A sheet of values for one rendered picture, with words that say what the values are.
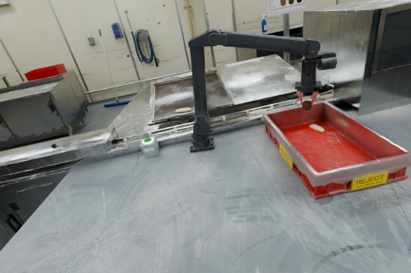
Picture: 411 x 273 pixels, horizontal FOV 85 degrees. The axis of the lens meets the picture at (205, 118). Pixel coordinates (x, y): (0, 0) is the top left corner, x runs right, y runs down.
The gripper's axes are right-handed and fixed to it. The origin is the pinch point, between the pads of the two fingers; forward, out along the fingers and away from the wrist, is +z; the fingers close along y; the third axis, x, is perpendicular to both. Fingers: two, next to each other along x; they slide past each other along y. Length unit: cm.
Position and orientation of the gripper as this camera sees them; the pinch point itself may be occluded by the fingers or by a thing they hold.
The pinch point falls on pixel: (307, 103)
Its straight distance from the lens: 109.1
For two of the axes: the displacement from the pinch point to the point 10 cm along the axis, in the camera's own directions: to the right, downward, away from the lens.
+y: -9.2, -0.3, 4.0
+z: 1.6, 8.8, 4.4
